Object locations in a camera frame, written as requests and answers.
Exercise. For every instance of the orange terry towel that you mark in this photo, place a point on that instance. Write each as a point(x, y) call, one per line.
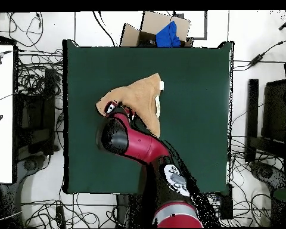
point(140, 97)

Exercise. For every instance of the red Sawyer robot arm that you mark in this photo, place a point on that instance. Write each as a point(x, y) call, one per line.
point(143, 145)

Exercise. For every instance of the dark green table cloth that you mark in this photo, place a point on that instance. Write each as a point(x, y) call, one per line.
point(193, 119)

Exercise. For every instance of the blue cloth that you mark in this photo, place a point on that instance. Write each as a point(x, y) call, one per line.
point(168, 35)

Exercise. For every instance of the brown cardboard box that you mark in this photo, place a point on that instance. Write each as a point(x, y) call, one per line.
point(155, 22)

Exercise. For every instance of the grey stand leg with caster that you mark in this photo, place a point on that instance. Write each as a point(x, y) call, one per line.
point(31, 164)
point(267, 174)

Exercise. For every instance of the white desk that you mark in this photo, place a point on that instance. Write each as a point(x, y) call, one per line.
point(1, 119)

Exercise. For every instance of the black upright bar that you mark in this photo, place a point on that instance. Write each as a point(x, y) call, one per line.
point(252, 114)

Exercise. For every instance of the black power adapter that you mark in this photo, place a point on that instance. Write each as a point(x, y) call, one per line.
point(257, 59)

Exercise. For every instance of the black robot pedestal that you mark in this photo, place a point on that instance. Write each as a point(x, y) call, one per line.
point(122, 207)

